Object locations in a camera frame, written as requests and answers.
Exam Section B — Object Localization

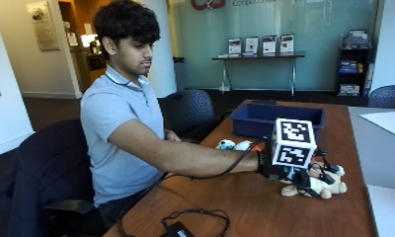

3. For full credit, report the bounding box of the tan plush dog toy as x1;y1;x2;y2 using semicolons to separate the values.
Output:
278;161;347;200

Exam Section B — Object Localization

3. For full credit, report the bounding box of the white marker cube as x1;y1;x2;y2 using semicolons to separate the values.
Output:
267;118;318;170

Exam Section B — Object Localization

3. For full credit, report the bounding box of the grey side table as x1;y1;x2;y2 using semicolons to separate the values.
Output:
346;106;395;192

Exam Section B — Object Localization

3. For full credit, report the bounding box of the blue plastic bin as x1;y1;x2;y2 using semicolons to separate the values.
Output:
227;103;326;139

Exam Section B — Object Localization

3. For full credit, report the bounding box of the white paper sheet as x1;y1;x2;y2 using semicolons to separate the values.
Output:
357;110;395;138

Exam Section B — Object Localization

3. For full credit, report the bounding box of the white and teal plush toy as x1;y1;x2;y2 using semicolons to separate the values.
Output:
214;138;253;152

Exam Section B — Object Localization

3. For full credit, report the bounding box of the black phone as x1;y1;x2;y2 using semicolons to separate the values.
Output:
249;99;278;106

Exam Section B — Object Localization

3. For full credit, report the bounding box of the dark mesh chair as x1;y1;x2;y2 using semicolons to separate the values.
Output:
366;84;395;110
160;88;216;139

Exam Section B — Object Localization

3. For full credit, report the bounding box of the black shelf unit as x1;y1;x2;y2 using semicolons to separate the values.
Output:
334;29;373;98

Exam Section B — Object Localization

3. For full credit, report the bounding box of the narrow display table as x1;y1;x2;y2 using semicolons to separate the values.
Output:
210;51;306;97

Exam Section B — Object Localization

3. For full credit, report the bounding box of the black power adapter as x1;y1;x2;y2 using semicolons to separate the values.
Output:
158;220;196;237

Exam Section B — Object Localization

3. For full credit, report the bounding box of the framed brochure stand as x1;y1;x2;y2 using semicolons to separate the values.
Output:
226;37;243;56
278;34;295;54
259;35;278;55
243;36;259;55

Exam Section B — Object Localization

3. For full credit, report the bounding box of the the person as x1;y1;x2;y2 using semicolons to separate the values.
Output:
78;0;267;229

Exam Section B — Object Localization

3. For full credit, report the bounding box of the black office chair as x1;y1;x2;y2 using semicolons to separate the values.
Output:
4;118;102;237

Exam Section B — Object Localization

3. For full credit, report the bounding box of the black glove cable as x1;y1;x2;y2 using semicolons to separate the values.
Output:
116;137;267;237

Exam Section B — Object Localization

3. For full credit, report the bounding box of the wall plaque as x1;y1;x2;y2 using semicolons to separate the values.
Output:
25;0;60;52

